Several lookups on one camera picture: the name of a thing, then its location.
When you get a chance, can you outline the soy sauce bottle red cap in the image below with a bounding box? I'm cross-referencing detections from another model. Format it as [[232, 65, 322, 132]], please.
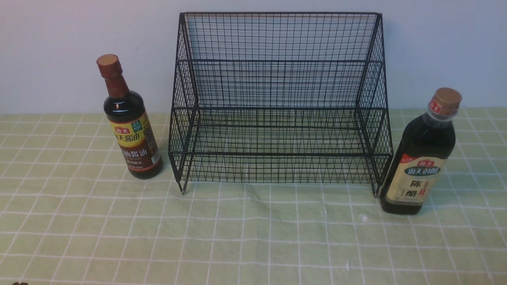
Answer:
[[96, 54, 163, 180]]

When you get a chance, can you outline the green checkered tablecloth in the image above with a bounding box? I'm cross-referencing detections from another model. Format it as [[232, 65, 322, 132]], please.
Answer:
[[0, 108, 507, 285]]

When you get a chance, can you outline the dark vinegar bottle tan cap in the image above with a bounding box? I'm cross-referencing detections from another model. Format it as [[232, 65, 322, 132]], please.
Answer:
[[379, 88, 462, 215]]

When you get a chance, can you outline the black wire mesh rack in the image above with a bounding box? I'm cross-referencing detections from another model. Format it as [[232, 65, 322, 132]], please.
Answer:
[[168, 11, 393, 196]]

